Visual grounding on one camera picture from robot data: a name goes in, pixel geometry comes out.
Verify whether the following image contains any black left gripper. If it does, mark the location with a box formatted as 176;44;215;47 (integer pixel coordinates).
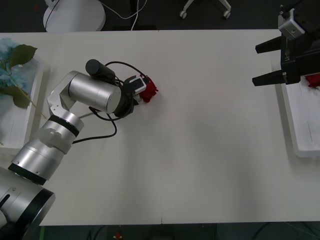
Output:
124;76;141;106

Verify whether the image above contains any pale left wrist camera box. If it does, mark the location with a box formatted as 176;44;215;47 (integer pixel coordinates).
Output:
129;77;147;95

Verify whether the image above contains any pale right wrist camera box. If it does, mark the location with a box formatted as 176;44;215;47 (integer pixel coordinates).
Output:
277;8;306;41

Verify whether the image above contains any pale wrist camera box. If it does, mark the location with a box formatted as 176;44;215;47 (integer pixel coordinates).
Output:
277;8;306;41
129;77;147;95

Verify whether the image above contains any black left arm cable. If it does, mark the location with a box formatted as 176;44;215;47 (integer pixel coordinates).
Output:
71;61;149;145

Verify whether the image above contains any white floor cable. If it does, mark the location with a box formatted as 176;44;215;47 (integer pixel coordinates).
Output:
99;0;141;31

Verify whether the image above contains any shallow white box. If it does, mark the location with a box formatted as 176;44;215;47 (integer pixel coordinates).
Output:
0;37;47;151
271;59;320;158

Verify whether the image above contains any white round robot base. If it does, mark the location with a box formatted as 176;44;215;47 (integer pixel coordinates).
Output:
42;0;106;33

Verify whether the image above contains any pale blue flower with leaves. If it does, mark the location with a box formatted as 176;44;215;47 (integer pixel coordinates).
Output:
0;37;48;120

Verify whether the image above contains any white chair base with casters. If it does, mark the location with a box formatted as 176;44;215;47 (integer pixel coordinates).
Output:
178;0;231;19

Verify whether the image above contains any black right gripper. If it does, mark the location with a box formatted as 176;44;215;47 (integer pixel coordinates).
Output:
251;32;320;87

